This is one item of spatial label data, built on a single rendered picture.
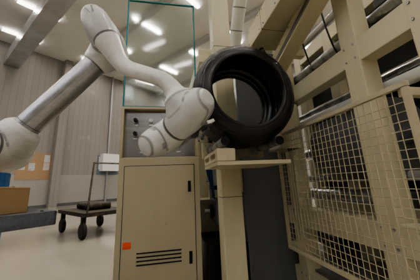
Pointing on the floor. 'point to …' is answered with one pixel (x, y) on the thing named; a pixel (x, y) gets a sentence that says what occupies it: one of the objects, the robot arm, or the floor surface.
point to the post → (234, 234)
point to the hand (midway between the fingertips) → (208, 122)
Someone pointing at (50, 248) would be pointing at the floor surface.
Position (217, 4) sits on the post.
